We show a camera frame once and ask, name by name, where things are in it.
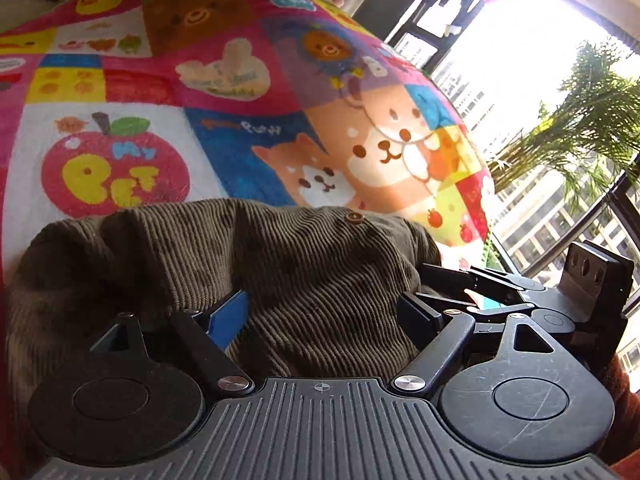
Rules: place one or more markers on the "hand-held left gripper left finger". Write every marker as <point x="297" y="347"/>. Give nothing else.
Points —
<point x="229" y="321"/>

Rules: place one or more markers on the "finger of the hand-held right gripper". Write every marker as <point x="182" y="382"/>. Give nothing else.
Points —
<point x="494" y="313"/>
<point x="442" y="275"/>

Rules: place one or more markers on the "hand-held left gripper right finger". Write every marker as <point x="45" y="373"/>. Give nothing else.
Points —
<point x="416" y="318"/>

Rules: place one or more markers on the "person's right forearm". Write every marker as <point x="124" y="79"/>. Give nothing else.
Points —
<point x="623" y="400"/>

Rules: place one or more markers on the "high-rise building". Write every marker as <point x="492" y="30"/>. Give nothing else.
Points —
<point x="545" y="220"/>

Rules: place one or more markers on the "green palm plant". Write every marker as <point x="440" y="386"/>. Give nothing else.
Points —
<point x="590" y="125"/>

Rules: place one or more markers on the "colourful printed blanket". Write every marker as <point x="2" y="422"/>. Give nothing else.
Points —
<point x="225" y="125"/>

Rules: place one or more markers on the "black window frame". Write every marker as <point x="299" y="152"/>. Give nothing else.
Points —
<point x="627" y="186"/>

